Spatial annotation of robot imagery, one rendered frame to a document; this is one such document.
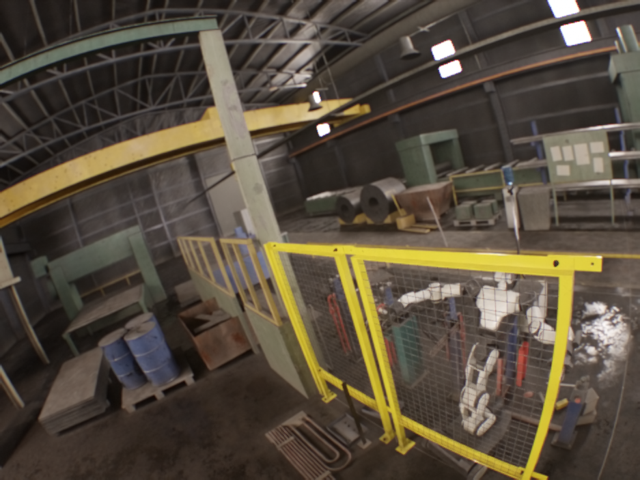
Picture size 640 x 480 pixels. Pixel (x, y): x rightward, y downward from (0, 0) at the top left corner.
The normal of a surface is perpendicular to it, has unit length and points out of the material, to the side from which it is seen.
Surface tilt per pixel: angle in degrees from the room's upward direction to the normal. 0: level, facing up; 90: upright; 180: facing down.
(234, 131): 90
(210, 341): 90
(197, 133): 90
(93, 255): 90
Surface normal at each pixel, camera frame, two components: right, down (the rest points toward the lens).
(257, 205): 0.56, 0.01
